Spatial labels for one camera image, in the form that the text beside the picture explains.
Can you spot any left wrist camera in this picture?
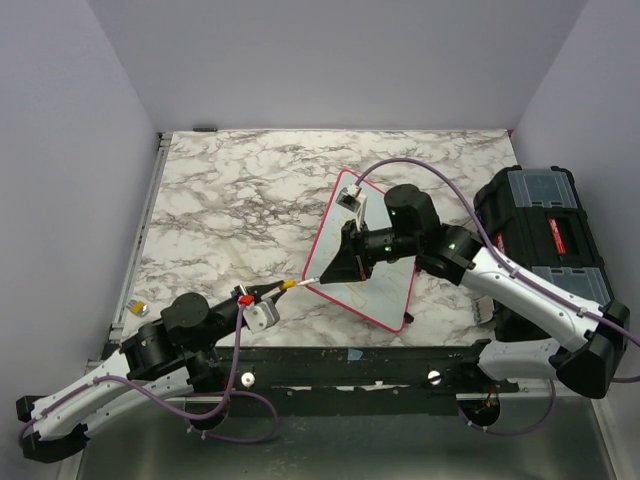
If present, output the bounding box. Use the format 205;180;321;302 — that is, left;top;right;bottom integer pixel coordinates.
243;298;280;334

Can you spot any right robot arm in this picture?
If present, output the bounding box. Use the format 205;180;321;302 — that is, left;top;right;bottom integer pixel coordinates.
319;184;630;399

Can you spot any purple cable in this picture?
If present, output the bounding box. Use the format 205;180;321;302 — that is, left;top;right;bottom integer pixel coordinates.
357;158;640;436
17;294;281;446

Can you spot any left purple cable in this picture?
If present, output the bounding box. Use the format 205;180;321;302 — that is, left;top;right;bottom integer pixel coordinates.
17;294;281;446

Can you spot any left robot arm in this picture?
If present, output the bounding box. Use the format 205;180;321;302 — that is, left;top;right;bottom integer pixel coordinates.
16;281;292;464

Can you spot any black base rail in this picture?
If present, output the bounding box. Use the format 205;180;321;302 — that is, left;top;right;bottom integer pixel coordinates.
185;346;516;418

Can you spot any yellow marker cap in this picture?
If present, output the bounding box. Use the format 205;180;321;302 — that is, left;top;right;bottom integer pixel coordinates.
280;280;297;291

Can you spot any aluminium frame profile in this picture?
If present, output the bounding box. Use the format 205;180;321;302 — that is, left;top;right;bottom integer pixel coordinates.
85;132;173;373

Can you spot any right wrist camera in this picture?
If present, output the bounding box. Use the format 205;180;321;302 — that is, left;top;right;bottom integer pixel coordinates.
336;184;367;231

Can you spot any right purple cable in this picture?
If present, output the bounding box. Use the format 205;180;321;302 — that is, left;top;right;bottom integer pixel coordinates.
357;158;640;436

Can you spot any black plastic toolbox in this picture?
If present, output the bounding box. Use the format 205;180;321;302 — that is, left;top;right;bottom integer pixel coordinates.
472;164;625;346

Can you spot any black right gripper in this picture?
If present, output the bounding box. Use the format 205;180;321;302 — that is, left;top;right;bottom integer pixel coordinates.
320;219;420;284

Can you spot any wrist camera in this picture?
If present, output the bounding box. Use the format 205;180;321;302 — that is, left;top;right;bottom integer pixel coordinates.
243;298;280;334
336;184;367;231

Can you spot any pink framed whiteboard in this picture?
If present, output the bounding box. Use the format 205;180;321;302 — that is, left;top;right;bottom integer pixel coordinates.
302;169;415;333

